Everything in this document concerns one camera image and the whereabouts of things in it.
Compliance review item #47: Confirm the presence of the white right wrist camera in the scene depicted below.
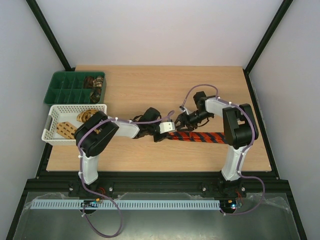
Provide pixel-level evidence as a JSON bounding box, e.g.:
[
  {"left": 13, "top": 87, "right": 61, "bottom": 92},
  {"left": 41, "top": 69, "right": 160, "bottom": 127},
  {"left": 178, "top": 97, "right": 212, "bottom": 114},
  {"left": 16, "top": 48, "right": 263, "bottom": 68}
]
[{"left": 179, "top": 105, "right": 190, "bottom": 115}]

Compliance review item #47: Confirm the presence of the rolled brown patterned tie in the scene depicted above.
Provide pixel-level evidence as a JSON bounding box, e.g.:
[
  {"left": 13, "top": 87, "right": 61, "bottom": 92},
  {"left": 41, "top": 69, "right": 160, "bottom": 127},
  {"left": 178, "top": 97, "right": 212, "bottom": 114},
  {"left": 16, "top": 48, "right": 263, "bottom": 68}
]
[{"left": 82, "top": 76, "right": 95, "bottom": 89}]

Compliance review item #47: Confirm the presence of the orange navy striped tie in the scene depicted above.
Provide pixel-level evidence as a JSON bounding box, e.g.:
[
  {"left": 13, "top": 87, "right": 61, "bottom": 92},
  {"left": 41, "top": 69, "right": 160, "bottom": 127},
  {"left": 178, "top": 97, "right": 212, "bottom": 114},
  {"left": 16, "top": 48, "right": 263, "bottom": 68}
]
[{"left": 167, "top": 131, "right": 228, "bottom": 144}]

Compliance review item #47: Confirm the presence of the black frame post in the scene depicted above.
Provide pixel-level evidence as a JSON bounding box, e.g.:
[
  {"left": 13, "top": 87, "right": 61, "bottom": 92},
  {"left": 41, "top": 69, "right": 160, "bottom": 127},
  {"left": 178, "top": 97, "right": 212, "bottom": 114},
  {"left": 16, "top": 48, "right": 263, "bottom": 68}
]
[
  {"left": 245, "top": 0, "right": 294, "bottom": 72},
  {"left": 26, "top": 0, "right": 75, "bottom": 72}
]

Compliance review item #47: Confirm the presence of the rolled beige patterned tie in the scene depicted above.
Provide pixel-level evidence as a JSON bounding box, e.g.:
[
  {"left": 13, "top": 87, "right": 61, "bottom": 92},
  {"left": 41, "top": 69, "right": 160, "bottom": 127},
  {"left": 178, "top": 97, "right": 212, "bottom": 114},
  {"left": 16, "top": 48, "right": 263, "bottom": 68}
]
[{"left": 93, "top": 76, "right": 104, "bottom": 89}]

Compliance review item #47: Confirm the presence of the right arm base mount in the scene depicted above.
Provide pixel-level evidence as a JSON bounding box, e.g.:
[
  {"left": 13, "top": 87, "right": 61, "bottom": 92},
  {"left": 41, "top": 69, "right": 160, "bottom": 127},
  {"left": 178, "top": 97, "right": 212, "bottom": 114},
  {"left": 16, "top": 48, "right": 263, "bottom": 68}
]
[{"left": 200, "top": 178, "right": 247, "bottom": 198}]

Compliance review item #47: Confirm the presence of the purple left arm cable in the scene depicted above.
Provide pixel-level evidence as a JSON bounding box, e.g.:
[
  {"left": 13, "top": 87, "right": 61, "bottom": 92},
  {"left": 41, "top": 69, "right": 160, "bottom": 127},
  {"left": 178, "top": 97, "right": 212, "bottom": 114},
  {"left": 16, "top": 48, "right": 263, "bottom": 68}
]
[{"left": 77, "top": 109, "right": 175, "bottom": 237}]

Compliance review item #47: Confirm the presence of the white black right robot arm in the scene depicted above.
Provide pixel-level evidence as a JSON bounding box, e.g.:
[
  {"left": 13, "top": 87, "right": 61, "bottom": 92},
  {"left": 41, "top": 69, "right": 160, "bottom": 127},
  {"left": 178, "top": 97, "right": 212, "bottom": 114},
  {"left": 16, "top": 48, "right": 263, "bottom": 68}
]
[{"left": 174, "top": 91, "right": 259, "bottom": 196}]

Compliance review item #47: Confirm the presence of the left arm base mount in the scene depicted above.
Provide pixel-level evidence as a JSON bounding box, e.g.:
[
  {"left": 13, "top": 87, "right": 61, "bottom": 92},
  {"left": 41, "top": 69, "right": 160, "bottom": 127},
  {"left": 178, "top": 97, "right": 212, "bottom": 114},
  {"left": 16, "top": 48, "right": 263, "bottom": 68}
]
[{"left": 67, "top": 178, "right": 115, "bottom": 198}]

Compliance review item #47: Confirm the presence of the light blue slotted cable duct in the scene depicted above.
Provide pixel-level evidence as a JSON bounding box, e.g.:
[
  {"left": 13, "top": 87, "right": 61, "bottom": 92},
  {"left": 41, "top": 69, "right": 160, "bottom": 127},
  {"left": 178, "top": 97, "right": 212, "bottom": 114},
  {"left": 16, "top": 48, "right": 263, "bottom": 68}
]
[{"left": 30, "top": 199, "right": 221, "bottom": 211}]

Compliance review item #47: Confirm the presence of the right black frame post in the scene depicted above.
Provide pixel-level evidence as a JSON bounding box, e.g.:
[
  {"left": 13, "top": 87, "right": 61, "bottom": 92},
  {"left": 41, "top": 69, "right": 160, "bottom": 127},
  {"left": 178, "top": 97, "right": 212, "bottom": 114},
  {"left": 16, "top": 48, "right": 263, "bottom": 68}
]
[{"left": 245, "top": 0, "right": 294, "bottom": 72}]

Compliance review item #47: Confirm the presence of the black aluminium frame rail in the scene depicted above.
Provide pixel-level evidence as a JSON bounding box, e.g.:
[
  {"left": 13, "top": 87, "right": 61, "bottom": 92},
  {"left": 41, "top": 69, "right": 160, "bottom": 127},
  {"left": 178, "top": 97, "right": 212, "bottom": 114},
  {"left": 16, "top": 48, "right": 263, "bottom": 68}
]
[{"left": 23, "top": 171, "right": 292, "bottom": 199}]

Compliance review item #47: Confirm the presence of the left black frame post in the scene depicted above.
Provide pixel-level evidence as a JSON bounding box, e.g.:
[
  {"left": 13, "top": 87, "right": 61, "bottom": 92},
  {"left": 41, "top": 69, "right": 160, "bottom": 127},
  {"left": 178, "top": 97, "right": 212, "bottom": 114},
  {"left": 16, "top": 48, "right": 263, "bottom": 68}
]
[{"left": 26, "top": 0, "right": 75, "bottom": 72}]

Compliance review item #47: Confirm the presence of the green divided storage tray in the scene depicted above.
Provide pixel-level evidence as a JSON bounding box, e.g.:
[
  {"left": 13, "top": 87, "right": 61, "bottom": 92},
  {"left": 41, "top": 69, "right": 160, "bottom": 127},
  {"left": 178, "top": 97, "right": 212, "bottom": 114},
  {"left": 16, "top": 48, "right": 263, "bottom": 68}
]
[{"left": 44, "top": 71, "right": 106, "bottom": 106}]

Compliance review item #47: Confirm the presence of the white perforated plastic basket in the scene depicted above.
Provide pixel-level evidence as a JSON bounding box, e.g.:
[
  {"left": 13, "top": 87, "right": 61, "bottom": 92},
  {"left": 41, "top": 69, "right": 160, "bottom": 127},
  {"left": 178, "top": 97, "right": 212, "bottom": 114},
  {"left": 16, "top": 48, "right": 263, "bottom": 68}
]
[{"left": 41, "top": 104, "right": 107, "bottom": 146}]

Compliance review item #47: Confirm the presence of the tan patterned tie in basket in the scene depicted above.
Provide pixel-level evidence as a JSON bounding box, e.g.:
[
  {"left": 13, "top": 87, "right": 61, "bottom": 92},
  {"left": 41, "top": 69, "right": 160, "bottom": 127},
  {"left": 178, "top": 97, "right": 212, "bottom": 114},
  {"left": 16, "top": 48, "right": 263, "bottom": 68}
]
[{"left": 56, "top": 121, "right": 77, "bottom": 140}]

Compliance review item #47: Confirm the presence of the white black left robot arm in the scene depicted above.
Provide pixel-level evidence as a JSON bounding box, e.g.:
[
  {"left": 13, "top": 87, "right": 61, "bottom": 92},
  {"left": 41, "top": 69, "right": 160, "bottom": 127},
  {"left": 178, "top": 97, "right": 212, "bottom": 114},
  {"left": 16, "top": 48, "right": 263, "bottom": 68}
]
[{"left": 74, "top": 107, "right": 176, "bottom": 185}]

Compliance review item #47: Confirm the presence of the tan ringed tie in basket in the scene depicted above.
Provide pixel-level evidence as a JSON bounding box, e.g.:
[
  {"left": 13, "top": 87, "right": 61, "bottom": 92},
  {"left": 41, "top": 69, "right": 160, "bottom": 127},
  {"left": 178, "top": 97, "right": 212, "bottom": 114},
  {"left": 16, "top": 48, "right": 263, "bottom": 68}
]
[{"left": 76, "top": 109, "right": 98, "bottom": 123}]

